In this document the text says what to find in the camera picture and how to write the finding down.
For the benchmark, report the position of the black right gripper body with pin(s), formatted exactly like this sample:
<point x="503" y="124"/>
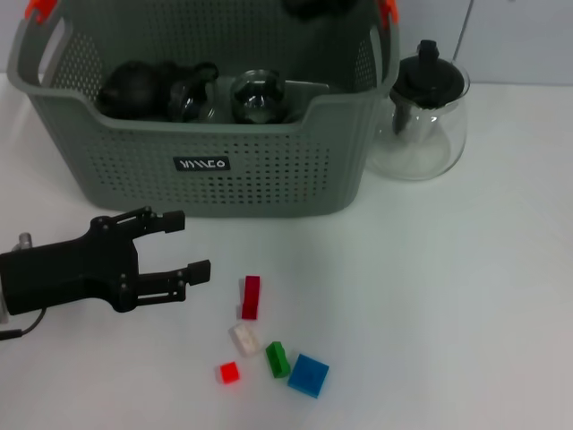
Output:
<point x="318" y="8"/>

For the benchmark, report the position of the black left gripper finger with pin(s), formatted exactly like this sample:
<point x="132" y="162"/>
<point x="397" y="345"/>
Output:
<point x="174" y="221"/>
<point x="199" y="271"/>

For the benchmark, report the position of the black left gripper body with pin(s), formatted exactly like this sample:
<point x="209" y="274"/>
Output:
<point x="67" y="273"/>

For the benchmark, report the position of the glass teacup black sleeve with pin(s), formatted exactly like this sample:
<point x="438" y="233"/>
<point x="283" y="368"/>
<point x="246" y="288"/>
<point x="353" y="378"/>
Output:
<point x="192" y="100"/>
<point x="259" y="96"/>

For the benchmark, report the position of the small red square brick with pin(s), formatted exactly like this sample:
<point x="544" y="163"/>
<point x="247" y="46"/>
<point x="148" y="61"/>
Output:
<point x="229" y="372"/>

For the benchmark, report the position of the grey-green perforated storage bin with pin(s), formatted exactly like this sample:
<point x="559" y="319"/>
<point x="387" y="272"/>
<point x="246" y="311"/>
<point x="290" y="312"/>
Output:
<point x="268" y="179"/>

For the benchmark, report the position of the dark red long brick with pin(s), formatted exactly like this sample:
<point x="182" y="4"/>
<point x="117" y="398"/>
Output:
<point x="250" y="298"/>

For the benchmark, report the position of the white toy brick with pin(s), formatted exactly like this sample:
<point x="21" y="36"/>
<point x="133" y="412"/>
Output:
<point x="245" y="340"/>

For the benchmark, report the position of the green toy brick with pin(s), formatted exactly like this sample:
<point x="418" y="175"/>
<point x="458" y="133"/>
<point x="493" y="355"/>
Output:
<point x="276" y="360"/>

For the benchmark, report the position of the glass teapot black lid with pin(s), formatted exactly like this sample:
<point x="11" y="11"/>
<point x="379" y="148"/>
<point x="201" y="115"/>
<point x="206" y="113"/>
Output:
<point x="430" y="76"/>

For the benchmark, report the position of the dark clay teapot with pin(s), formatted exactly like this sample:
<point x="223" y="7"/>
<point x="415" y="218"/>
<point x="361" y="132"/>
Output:
<point x="130" y="89"/>

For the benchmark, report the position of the blue square toy brick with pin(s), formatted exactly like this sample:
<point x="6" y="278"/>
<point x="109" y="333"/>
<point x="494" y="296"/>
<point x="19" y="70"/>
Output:
<point x="308" y="375"/>

